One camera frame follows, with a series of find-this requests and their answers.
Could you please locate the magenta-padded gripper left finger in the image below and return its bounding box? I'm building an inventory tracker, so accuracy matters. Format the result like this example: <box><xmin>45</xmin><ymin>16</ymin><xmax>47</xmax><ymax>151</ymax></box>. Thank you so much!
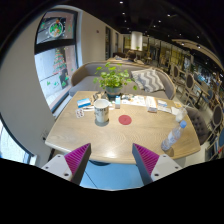
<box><xmin>41</xmin><ymin>142</ymin><xmax>92</xmax><ymax>186</ymax></box>

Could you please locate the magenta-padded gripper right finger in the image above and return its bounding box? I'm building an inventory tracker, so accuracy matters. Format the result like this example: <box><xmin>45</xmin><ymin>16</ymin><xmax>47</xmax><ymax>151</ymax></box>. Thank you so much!
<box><xmin>131</xmin><ymin>142</ymin><xmax>184</xmax><ymax>186</ymax></box>

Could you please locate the clear water bottle blue cap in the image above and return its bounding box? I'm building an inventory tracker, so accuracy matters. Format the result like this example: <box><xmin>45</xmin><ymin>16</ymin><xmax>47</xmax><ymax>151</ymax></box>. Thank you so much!
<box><xmin>161</xmin><ymin>120</ymin><xmax>188</xmax><ymax>152</ymax></box>

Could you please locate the flat round red coaster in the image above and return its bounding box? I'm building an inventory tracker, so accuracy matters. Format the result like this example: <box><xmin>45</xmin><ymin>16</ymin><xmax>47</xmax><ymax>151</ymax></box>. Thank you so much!
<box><xmin>118</xmin><ymin>114</ymin><xmax>133</xmax><ymax>126</ymax></box>

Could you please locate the blister pack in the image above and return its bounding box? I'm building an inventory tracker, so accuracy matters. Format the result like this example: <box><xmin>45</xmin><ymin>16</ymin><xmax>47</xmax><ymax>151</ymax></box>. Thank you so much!
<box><xmin>75</xmin><ymin>108</ymin><xmax>86</xmax><ymax>119</ymax></box>

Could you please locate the white mug black lettering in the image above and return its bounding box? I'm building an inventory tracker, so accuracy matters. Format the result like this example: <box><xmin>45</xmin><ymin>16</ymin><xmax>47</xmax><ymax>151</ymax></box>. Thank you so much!
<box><xmin>93</xmin><ymin>98</ymin><xmax>111</xmax><ymax>125</ymax></box>

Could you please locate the white orange carton box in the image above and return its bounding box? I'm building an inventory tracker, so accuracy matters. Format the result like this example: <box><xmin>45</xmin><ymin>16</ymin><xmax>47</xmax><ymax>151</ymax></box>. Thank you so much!
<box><xmin>145</xmin><ymin>95</ymin><xmax>159</xmax><ymax>113</ymax></box>

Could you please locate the clear plastic cup with straw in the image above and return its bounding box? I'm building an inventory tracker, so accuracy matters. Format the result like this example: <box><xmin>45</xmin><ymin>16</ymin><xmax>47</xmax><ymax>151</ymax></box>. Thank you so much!
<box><xmin>174</xmin><ymin>106</ymin><xmax>188</xmax><ymax>123</ymax></box>

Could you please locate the white blue small packet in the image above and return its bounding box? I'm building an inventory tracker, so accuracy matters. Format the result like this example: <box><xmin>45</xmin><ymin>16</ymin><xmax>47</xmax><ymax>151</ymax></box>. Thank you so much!
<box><xmin>157</xmin><ymin>99</ymin><xmax>169</xmax><ymax>108</ymax></box>

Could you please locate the printed paper menu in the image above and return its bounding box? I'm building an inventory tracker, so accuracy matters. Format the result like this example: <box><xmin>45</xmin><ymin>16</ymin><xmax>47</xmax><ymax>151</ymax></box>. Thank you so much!
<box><xmin>120</xmin><ymin>94</ymin><xmax>148</xmax><ymax>108</ymax></box>

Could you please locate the grey tufted chair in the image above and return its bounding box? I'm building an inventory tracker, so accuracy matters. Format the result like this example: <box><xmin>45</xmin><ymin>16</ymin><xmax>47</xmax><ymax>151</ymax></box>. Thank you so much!
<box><xmin>185</xmin><ymin>106</ymin><xmax>210</xmax><ymax>145</ymax></box>

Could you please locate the small light blue box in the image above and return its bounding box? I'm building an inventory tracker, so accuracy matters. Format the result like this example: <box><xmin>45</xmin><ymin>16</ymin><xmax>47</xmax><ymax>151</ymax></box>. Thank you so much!
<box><xmin>114</xmin><ymin>95</ymin><xmax>122</xmax><ymax>110</ymax></box>

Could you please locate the grey white chevron cushion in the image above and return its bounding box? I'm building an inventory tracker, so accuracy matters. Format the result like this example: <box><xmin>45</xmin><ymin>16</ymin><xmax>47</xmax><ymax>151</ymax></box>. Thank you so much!
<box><xmin>130</xmin><ymin>67</ymin><xmax>166</xmax><ymax>94</ymax></box>

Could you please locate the grey curved sofa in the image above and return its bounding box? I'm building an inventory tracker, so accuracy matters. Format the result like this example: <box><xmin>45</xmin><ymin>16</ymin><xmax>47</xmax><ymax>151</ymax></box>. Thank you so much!
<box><xmin>68</xmin><ymin>60</ymin><xmax>177</xmax><ymax>101</ymax></box>

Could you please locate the green potted plant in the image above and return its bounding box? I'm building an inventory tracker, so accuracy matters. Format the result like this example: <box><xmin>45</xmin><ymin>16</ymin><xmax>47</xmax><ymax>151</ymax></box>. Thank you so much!
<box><xmin>92</xmin><ymin>61</ymin><xmax>138</xmax><ymax>99</ymax></box>

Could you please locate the group of dining chairs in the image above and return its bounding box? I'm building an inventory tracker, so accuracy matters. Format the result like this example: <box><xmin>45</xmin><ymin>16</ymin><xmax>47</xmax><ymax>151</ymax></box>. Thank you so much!
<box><xmin>168</xmin><ymin>63</ymin><xmax>224</xmax><ymax>158</ymax></box>

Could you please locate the window with holiday stickers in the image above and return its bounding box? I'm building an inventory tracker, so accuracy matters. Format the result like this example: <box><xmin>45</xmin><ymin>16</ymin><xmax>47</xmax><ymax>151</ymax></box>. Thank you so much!
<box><xmin>34</xmin><ymin>8</ymin><xmax>80</xmax><ymax>113</ymax></box>

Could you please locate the group of ceiling lights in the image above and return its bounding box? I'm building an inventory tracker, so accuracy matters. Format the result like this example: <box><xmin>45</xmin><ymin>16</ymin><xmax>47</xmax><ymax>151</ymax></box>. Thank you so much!
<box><xmin>118</xmin><ymin>0</ymin><xmax>202</xmax><ymax>49</ymax></box>

